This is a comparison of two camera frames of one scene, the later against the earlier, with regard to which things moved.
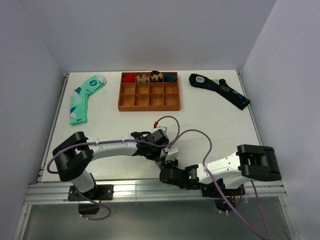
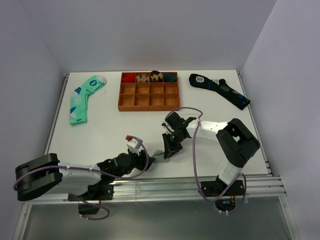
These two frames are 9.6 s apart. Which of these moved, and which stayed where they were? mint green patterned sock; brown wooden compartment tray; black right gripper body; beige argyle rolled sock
Moved: black right gripper body
Stayed: brown wooden compartment tray; beige argyle rolled sock; mint green patterned sock
